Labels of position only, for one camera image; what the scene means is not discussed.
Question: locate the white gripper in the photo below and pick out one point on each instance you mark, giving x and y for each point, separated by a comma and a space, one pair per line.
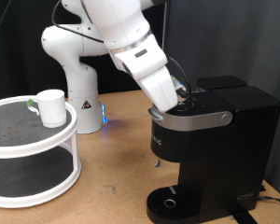
158, 90

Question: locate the white mug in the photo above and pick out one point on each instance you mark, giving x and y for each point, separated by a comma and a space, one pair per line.
53, 109

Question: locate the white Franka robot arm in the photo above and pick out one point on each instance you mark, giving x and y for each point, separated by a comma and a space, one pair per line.
121, 21

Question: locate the black Keurig brew head lid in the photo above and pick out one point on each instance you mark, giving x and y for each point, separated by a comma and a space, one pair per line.
208, 101

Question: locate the black Keurig coffee machine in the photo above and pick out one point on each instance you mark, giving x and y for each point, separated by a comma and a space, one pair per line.
233, 149

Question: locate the black Keurig drip tray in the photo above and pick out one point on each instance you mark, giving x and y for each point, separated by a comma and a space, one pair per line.
183, 205

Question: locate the small blue tape scrap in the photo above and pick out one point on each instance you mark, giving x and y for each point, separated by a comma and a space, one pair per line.
157, 162

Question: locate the white two-tier turntable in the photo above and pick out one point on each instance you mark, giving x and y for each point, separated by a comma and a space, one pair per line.
21, 152

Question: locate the black tape strip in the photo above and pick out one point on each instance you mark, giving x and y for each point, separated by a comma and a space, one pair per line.
244, 216

